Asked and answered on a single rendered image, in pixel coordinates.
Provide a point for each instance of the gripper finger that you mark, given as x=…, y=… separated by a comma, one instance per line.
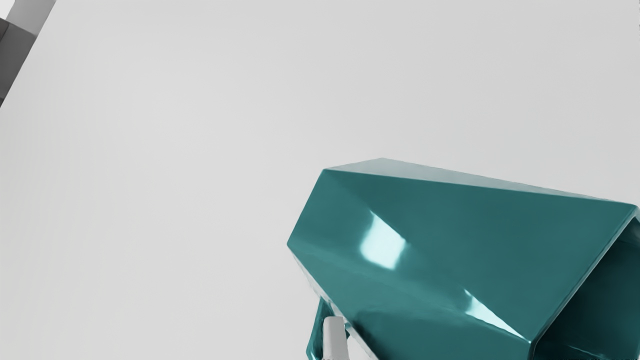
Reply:
x=336, y=340

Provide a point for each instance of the teal faceted mug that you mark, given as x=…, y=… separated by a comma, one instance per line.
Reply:
x=450, y=240

